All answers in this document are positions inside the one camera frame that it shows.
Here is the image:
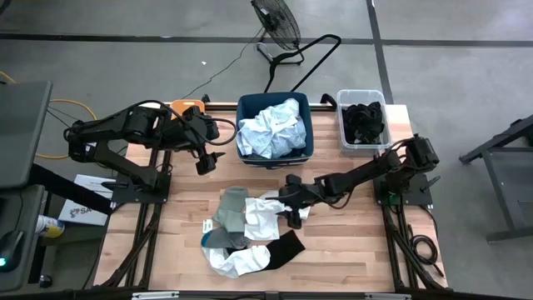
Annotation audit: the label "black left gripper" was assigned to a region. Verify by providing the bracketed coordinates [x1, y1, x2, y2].
[178, 104, 227, 177]

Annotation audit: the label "navy fabric basket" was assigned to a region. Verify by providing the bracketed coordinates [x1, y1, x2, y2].
[235, 91, 315, 168]

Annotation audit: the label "black metal stand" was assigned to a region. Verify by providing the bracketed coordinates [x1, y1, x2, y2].
[459, 114, 533, 243]

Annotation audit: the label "black diagonal strut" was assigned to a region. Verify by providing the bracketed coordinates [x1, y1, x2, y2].
[27, 163, 113, 217]

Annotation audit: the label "sage green sock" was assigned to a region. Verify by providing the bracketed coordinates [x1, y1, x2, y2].
[211, 185, 250, 233]

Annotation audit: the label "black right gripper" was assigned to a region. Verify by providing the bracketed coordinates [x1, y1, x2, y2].
[275, 173, 321, 231]

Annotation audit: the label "black garment with grey stripes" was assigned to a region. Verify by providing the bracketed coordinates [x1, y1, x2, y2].
[347, 102, 385, 138]

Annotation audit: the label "white and yellow can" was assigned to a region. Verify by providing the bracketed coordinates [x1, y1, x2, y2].
[34, 213, 67, 239]

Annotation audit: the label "silver metal bracket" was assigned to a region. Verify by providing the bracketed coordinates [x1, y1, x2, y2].
[364, 292, 412, 300]
[131, 290, 180, 300]

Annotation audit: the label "black computer mouse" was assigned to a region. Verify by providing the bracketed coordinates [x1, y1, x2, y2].
[0, 229, 25, 274]

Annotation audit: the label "black sock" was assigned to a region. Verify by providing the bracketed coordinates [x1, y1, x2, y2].
[257, 228, 307, 271]

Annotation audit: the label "clear plastic bin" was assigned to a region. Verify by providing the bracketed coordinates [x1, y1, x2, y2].
[335, 88, 392, 152]

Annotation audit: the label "yellow extension cable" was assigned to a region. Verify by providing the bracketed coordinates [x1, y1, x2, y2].
[0, 70, 103, 160]

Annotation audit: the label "black floor fan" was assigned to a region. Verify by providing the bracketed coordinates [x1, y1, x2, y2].
[250, 0, 306, 67]

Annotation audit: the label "grey desk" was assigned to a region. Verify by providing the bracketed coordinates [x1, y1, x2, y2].
[0, 184, 46, 293]

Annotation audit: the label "thin black fan cable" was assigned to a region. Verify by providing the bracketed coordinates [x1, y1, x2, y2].
[182, 27, 265, 100]

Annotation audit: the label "black aluminium frame rails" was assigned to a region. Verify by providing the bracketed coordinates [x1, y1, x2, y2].
[372, 149, 446, 291]
[94, 102, 174, 289]

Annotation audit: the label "orange plastic bin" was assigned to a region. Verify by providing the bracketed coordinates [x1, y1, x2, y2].
[170, 98, 206, 120]

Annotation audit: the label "white cloth shirt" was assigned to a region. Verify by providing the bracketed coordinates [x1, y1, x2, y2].
[243, 190, 311, 242]

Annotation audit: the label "coiled black cable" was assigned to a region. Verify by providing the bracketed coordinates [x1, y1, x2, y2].
[406, 223, 446, 278]

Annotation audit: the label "dark grey monitor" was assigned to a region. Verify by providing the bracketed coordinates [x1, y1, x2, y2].
[0, 80, 54, 191]

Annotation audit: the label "light blue shirt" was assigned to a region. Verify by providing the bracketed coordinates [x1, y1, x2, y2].
[236, 97, 308, 160]

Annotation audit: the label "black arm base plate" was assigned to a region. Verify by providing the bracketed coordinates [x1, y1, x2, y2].
[101, 170, 172, 205]
[372, 172, 434, 208]

